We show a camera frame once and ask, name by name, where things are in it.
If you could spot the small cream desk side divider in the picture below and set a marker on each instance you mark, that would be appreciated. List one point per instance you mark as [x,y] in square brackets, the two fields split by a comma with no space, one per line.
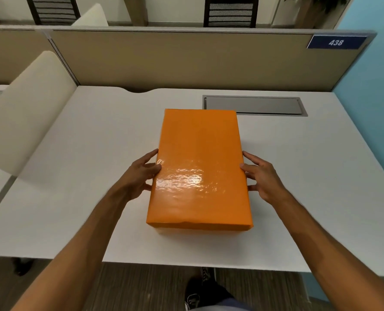
[93,17]

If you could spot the person's black shoe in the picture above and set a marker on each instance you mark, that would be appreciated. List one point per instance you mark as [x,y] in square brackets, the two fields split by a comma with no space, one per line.
[208,288]

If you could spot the person's blue trouser leg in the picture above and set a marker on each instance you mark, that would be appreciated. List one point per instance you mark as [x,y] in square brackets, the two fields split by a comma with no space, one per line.
[224,306]

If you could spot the large cream desk side divider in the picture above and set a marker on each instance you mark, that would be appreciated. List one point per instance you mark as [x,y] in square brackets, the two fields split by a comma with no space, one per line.
[26,110]

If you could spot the orange box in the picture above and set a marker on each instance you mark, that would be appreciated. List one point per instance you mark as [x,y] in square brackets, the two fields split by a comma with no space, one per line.
[198,142]

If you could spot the person's right thumb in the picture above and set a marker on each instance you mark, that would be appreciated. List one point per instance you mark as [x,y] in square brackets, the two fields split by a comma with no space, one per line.
[247,170]

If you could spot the short beige partition panel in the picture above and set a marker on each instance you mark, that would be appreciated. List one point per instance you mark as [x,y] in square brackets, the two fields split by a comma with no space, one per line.
[17,55]

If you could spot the person's right forearm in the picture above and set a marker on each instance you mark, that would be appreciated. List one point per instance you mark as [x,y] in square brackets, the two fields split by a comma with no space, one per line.
[324,252]

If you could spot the wide wooden planter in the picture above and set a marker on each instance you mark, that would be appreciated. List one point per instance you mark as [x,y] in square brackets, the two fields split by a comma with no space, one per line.
[315,17]

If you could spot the black slatted chair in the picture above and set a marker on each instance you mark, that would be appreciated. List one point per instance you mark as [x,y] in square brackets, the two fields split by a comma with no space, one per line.
[54,9]
[231,12]

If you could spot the person's right hand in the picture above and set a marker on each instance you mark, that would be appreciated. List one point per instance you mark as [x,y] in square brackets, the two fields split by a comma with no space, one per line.
[269,181]

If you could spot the person's left forearm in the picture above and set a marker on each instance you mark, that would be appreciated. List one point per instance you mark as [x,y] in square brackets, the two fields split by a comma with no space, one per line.
[82,249]

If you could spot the blue number sign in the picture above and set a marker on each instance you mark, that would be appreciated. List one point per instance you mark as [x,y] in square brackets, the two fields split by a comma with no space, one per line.
[336,42]

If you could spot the person's left hand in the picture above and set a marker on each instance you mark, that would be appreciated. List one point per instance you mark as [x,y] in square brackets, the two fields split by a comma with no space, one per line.
[132,179]

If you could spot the slim wooden planter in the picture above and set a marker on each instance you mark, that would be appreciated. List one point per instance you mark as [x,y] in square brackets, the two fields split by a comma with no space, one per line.
[136,11]

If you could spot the person's left thumb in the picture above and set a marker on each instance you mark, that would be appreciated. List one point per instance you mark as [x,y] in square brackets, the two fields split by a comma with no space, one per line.
[153,169]

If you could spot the long beige partition panel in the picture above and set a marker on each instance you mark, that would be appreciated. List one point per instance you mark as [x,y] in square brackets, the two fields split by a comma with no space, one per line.
[195,61]

